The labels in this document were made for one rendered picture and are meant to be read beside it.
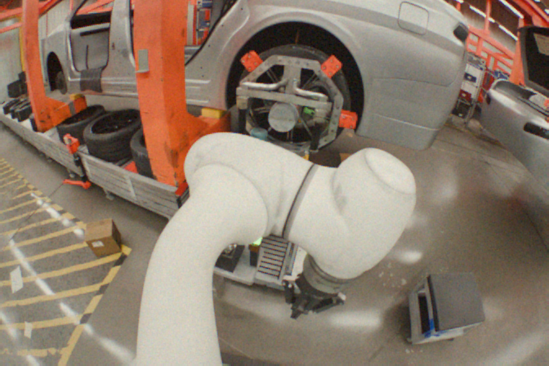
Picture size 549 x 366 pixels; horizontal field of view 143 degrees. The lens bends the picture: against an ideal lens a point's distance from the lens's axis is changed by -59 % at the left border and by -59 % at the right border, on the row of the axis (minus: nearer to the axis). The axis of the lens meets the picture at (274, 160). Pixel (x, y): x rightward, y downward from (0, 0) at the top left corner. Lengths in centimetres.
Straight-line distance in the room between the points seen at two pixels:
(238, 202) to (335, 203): 9
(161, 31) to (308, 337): 154
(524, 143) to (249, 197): 270
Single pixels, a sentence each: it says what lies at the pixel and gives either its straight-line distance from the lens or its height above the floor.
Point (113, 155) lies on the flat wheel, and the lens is 203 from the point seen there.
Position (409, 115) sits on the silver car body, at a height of 94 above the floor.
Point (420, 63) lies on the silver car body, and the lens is 128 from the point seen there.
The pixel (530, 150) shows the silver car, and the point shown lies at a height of 96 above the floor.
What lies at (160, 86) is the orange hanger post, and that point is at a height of 103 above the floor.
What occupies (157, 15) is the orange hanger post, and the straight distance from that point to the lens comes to 92.
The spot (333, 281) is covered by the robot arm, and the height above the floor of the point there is 98.
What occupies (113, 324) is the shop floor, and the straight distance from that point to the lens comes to 148.
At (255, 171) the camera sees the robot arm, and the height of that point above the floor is 112.
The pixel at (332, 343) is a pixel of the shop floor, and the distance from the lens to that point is 133.
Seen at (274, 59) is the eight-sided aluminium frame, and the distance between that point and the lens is 114.
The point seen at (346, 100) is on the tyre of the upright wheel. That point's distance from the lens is 123.
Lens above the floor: 125
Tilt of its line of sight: 33 degrees down
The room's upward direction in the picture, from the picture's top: 6 degrees clockwise
